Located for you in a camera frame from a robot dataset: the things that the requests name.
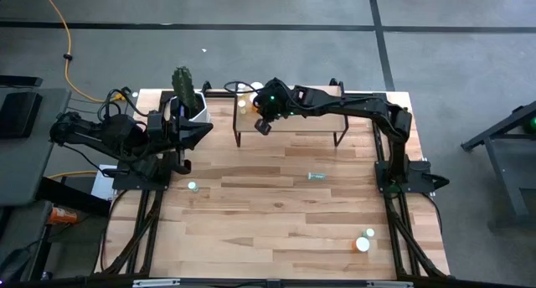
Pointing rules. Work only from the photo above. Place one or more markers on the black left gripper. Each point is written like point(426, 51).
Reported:
point(173, 133)

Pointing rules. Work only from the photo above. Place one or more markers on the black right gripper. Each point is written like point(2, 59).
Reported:
point(266, 112)

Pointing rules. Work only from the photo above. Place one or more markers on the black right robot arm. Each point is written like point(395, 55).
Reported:
point(356, 106)

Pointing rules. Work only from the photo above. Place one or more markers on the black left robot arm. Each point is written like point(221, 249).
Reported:
point(104, 133)

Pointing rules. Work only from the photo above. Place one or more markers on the white faceted plant pot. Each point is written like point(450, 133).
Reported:
point(203, 112)

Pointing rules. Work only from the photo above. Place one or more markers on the green cactus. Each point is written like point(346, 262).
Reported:
point(183, 87)

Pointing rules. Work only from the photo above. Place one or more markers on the white paper sheet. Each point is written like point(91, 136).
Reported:
point(102, 189)

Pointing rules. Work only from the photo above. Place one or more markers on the black metal beam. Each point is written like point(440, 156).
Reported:
point(71, 196)

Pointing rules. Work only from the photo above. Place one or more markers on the grey side desk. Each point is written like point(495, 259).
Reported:
point(25, 175)

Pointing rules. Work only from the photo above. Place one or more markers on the black flat device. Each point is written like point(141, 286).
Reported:
point(19, 114)

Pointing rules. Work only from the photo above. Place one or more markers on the black flat bar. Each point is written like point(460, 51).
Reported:
point(21, 81)

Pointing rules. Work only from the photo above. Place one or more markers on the dark grey metal stand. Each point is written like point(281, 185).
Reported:
point(506, 124)

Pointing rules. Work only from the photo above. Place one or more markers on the green ball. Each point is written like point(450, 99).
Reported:
point(533, 124)

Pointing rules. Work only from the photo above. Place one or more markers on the black aluminium rig frame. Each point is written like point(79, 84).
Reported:
point(220, 94)

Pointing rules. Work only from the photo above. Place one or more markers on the silver table bracket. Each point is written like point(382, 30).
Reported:
point(389, 284)
point(155, 283)

